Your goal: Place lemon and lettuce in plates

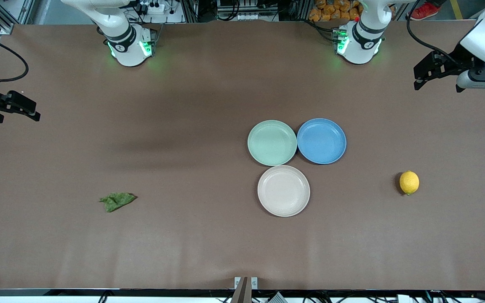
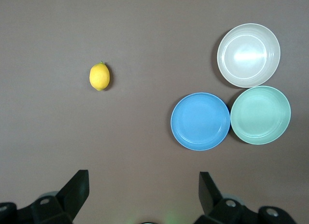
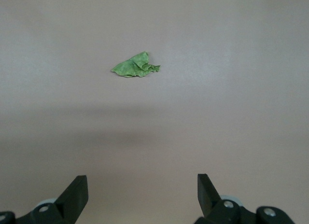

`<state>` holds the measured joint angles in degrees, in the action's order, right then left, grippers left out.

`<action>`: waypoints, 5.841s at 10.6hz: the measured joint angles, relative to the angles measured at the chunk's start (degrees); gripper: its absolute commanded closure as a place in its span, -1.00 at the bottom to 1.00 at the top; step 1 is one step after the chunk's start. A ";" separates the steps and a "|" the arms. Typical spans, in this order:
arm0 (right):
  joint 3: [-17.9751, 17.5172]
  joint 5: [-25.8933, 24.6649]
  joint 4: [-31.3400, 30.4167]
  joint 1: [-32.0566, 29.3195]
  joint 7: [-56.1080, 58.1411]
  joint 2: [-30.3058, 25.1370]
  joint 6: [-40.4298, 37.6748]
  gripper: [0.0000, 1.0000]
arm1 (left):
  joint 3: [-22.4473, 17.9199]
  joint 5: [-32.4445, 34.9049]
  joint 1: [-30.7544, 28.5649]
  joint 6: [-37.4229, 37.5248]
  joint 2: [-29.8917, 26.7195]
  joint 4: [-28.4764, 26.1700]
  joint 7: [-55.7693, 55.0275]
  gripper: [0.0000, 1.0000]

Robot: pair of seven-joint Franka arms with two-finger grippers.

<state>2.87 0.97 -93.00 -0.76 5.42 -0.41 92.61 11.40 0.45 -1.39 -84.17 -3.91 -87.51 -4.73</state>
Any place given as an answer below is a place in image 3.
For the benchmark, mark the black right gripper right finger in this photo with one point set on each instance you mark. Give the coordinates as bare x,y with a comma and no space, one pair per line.
210,202

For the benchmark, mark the green lettuce leaf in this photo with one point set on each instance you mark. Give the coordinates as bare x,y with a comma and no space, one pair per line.
130,68

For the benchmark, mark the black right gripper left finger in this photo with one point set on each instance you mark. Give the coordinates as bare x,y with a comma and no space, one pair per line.
70,202

